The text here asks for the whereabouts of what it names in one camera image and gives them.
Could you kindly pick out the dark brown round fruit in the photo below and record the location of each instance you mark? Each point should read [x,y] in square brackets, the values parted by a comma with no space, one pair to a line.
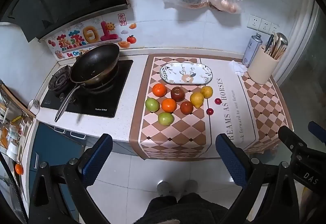
[177,93]

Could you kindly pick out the gold ingot wall sticker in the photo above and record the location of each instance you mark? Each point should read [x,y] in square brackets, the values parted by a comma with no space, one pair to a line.
[124,44]

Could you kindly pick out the person's right leg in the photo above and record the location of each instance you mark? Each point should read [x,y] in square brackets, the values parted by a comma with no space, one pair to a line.
[201,210]

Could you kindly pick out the checkered table mat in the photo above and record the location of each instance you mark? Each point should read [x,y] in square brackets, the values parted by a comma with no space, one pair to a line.
[244,112]

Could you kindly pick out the grey gas canister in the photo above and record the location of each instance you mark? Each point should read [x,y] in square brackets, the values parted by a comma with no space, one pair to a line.
[250,51]

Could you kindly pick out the colourful lettered wall sticker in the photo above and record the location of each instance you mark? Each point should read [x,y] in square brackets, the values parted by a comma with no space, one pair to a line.
[89,35]

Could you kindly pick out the cloud wall sticker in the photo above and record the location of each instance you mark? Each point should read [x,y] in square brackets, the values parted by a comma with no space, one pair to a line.
[124,32]

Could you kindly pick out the orange slice wall sticker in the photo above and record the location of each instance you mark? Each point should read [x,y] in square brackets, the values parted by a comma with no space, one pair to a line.
[133,26]

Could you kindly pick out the cream utensil holder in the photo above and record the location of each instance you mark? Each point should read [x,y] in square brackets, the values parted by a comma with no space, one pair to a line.
[262,67]

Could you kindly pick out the small orange on shelf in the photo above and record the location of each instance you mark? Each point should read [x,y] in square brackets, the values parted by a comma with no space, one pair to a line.
[19,168]

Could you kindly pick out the floral oval plate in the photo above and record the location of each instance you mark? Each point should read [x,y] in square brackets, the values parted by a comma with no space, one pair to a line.
[186,73]

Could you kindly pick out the white cup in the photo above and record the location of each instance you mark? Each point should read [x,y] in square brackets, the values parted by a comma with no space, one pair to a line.
[34,107]

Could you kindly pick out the bundle of chopsticks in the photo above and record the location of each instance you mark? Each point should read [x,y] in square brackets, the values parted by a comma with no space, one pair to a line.
[276,49]

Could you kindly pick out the green apple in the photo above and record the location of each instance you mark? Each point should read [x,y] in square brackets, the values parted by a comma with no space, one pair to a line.
[152,104]
[165,118]

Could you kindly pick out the white door frame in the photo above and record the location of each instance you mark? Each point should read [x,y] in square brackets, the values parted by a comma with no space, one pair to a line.
[303,35]

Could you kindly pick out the black gas stove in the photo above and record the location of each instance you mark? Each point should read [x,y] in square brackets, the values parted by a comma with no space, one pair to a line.
[112,96]

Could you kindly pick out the small red cherry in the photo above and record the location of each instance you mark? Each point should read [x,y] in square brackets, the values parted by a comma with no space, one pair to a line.
[217,101]
[209,111]

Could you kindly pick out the reddish brown round fruit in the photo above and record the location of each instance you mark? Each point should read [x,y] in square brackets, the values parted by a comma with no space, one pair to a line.
[186,107]

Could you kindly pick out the yellow lemon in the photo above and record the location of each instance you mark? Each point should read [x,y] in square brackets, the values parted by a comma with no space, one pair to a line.
[206,91]
[197,99]

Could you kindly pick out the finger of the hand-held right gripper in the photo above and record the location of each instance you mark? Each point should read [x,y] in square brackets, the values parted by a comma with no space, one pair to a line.
[291,138]
[317,131]

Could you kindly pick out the white wall power outlets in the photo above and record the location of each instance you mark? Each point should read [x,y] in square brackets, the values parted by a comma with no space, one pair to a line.
[263,25]

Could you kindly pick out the cluttered side shelf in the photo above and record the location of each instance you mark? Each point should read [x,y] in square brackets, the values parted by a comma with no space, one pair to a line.
[12,124]

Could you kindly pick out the red stamp wall sticker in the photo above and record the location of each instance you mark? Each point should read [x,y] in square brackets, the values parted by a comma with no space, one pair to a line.
[121,19]

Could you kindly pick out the metal ladle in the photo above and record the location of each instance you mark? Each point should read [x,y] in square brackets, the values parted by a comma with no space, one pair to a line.
[281,38]

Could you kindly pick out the tangerine wall sticker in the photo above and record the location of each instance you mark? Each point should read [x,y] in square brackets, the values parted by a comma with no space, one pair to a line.
[131,39]

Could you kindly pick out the person's left leg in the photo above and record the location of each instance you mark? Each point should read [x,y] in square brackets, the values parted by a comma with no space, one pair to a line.
[161,210]

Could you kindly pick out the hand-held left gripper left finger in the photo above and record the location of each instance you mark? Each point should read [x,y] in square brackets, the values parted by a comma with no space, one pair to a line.
[99,160]

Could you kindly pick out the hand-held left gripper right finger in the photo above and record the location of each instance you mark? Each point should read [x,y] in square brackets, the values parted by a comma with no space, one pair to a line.
[230,160]

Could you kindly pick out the crumpled white tissue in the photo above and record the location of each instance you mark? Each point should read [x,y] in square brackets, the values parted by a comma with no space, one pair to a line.
[238,67]

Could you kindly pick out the person's leg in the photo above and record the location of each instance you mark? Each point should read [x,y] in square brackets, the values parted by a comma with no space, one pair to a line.
[161,210]
[201,210]

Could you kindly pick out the blue cabinet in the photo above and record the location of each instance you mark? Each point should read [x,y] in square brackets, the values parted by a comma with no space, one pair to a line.
[51,147]

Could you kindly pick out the grey shoe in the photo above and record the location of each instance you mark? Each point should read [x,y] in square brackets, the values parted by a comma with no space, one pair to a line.
[190,185]
[163,187]

